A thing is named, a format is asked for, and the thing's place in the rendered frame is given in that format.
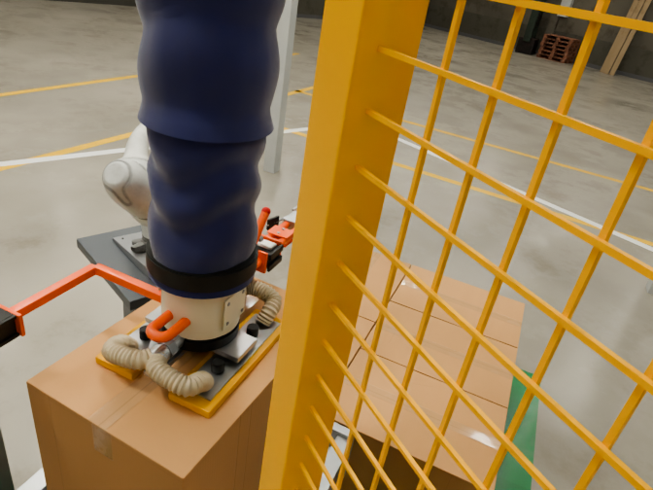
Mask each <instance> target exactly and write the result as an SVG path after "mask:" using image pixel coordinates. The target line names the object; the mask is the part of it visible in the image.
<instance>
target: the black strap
mask: <svg viewBox="0 0 653 490"><path fill-rule="evenodd" d="M146 266H147V269H148V271H149V272H150V274H151V275H152V277H153V278H154V279H156V280H157V281H159V282H160V283H162V284H164V285H166V286H168V287H171V288H173V289H176V290H180V291H185V292H191V293H214V292H221V291H225V290H229V289H232V288H235V287H237V286H239V285H241V284H243V283H245V282H246V281H248V280H249V279H250V278H251V277H252V276H253V275H254V274H255V272H256V270H257V266H258V245H257V244H256V247H255V250H254V251H253V253H252V254H251V255H250V256H249V258H248V259H246V260H245V261H243V262H241V263H239V264H238V265H236V266H234V267H232V268H229V269H226V270H222V271H218V272H214V273H208V274H193V273H185V272H180V271H175V270H173V269H170V268H168V267H166V266H164V265H163V264H161V263H160V262H158V261H157V260H156V259H155V258H154V255H153V251H152V248H151V243H150V239H149V240H148V242H147V245H146Z"/></svg>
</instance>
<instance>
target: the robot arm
mask: <svg viewBox="0 0 653 490"><path fill-rule="evenodd" d="M148 159H149V143H148V136H147V129H146V127H145V126H144V125H142V124H141V123H140V124H139V125H138V126H137V127H136V128H135V129H134V131H133V132H132V133H131V135H130V136H129V138H128V141H127V144H126V147H125V151H124V155H123V157H122V158H119V159H116V160H113V161H111V162H110V163H108V164H107V165H106V167H105V168H104V170H103V173H102V183H103V187H104V189H105V191H106V193H107V194H108V195H109V197H110V198H111V199H113V201H114V202H115V203H116V204H117V205H118V206H120V207H121V208H122V209H124V210H125V211H126V212H128V213H130V215H131V216H132V217H133V218H134V219H135V220H136V221H137V222H138V223H140V224H141V228H142V238H138V239H133V240H132V246H131V250H132V252H133V253H139V252H146V245H147V242H148V240H149V234H148V223H147V218H148V210H149V206H150V203H151V200H152V196H151V192H150V188H149V181H148V173H147V162H148ZM258 246H260V247H263V248H265V249H268V250H272V249H273V248H274V247H276V246H277V244H276V243H274V242H271V241H268V240H265V239H263V236H262V235H261V236H260V238H259V241H258Z"/></svg>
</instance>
